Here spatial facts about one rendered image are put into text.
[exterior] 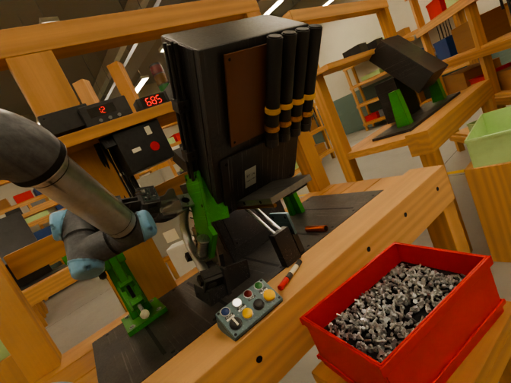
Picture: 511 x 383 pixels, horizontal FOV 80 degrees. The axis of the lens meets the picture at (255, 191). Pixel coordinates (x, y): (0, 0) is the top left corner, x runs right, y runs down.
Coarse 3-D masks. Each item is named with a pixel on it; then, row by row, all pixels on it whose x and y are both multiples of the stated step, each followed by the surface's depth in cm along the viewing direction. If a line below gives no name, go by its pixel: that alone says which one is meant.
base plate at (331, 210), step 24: (360, 192) 127; (312, 216) 125; (336, 216) 114; (312, 240) 102; (264, 264) 100; (192, 288) 107; (240, 288) 91; (168, 312) 97; (192, 312) 90; (216, 312) 84; (120, 336) 96; (144, 336) 89; (168, 336) 83; (192, 336) 78; (96, 360) 87; (120, 360) 82; (144, 360) 76; (168, 360) 72
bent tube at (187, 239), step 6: (180, 198) 95; (186, 198) 97; (186, 204) 94; (192, 204) 95; (186, 210) 97; (180, 216) 99; (186, 216) 99; (180, 222) 100; (186, 222) 101; (180, 228) 101; (186, 228) 101; (186, 234) 101; (186, 240) 100; (192, 240) 101; (186, 246) 99; (192, 246) 99; (192, 252) 97; (192, 258) 96; (198, 264) 94; (204, 264) 94; (198, 270) 93
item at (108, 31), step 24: (216, 0) 140; (240, 0) 147; (48, 24) 105; (72, 24) 109; (96, 24) 113; (120, 24) 117; (144, 24) 122; (168, 24) 127; (192, 24) 134; (0, 48) 97; (24, 48) 101; (48, 48) 104; (72, 48) 110; (96, 48) 117
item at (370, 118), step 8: (456, 24) 679; (400, 32) 770; (408, 32) 775; (416, 32) 735; (448, 32) 692; (464, 64) 696; (344, 72) 912; (376, 72) 851; (384, 72) 828; (448, 72) 725; (368, 80) 867; (352, 88) 912; (360, 88) 943; (424, 96) 822; (360, 104) 920; (360, 112) 931; (368, 112) 959; (376, 112) 900; (368, 120) 928; (376, 120) 901; (368, 128) 941
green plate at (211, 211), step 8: (200, 176) 90; (192, 184) 94; (200, 184) 89; (192, 192) 95; (200, 192) 90; (208, 192) 92; (192, 200) 96; (200, 200) 91; (208, 200) 92; (192, 208) 98; (200, 208) 92; (208, 208) 91; (216, 208) 93; (224, 208) 94; (200, 216) 93; (208, 216) 90; (216, 216) 92; (224, 216) 94; (200, 224) 95; (208, 224) 90; (200, 232) 96
